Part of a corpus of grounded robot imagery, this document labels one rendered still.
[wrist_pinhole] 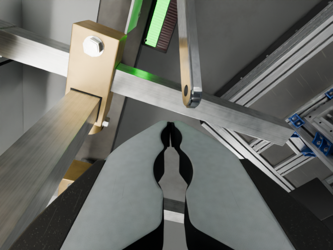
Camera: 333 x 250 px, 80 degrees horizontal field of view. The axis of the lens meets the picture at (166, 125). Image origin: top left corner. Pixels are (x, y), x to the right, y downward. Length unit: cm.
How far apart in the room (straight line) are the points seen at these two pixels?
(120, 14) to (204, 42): 77
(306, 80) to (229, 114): 85
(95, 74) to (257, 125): 22
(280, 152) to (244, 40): 63
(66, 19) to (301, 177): 140
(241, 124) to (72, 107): 21
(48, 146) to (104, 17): 26
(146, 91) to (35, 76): 35
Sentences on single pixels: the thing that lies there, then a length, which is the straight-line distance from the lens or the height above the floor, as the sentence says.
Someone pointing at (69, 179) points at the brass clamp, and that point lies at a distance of 39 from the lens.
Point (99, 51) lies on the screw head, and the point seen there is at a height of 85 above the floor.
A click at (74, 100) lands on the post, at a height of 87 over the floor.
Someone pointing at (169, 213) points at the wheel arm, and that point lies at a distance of 44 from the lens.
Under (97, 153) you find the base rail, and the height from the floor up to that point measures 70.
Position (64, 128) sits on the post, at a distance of 20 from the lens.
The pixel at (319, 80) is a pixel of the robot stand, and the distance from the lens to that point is 114.
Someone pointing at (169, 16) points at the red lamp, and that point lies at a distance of 37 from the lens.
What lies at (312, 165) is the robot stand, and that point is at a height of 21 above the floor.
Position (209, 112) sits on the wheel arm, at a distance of 28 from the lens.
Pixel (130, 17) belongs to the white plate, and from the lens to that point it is 27.
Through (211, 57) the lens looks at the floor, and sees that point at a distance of 112.
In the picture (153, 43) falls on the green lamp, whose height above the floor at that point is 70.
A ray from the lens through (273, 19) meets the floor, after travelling 119.
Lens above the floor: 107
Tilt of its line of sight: 59 degrees down
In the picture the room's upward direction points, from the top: 179 degrees clockwise
